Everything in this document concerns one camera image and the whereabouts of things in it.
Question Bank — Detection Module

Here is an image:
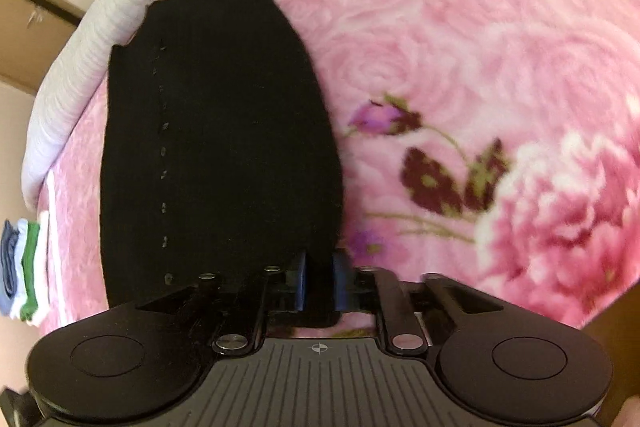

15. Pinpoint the grey-blue folded garment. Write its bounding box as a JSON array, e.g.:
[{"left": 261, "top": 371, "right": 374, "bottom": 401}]
[{"left": 0, "top": 219, "right": 18, "bottom": 315}]

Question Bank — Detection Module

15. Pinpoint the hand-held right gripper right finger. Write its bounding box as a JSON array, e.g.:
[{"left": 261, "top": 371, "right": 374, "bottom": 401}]
[{"left": 331, "top": 253, "right": 505, "bottom": 353}]

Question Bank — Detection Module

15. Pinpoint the cream folded garment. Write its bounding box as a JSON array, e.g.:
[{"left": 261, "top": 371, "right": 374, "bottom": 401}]
[{"left": 27, "top": 211, "right": 52, "bottom": 328}]

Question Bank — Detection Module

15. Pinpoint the light blue folded garment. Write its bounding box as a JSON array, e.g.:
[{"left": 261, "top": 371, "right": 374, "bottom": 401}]
[{"left": 10, "top": 219, "right": 31, "bottom": 320}]

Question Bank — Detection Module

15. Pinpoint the brown wooden door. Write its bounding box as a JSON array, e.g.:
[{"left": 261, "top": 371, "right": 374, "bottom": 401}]
[{"left": 0, "top": 0, "right": 83, "bottom": 82}]

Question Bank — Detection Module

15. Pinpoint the white ribbed pillow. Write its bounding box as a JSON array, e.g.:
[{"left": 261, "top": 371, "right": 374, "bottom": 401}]
[{"left": 22, "top": 0, "right": 261, "bottom": 212}]

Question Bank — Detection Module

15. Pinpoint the pink floral blanket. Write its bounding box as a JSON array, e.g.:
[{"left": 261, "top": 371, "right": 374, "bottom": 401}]
[{"left": 37, "top": 0, "right": 640, "bottom": 338}]

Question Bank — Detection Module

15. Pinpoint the black garment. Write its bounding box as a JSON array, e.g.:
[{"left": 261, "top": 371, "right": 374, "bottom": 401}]
[{"left": 99, "top": 0, "right": 346, "bottom": 328}]

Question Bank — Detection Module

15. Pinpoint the green folded garment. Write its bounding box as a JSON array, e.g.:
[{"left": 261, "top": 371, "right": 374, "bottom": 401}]
[{"left": 20, "top": 222, "right": 42, "bottom": 323}]

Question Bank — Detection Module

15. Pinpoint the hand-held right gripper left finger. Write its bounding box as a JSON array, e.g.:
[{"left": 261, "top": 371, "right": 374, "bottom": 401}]
[{"left": 136, "top": 253, "right": 307, "bottom": 354}]

